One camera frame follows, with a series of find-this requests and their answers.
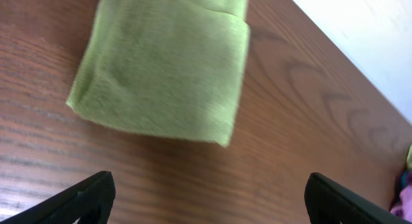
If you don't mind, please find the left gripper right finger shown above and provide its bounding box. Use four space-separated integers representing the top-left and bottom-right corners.
304 173 409 224

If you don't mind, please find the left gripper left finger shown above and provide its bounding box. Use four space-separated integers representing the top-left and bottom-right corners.
1 171 116 224

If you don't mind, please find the green microfiber cloth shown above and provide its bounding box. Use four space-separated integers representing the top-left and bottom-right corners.
67 0 250 147

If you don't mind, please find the purple microfiber cloth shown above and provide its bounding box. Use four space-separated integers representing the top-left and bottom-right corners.
390 171 411 222

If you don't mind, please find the blue cloth underneath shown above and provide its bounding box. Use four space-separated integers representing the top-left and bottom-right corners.
400 171 409 189

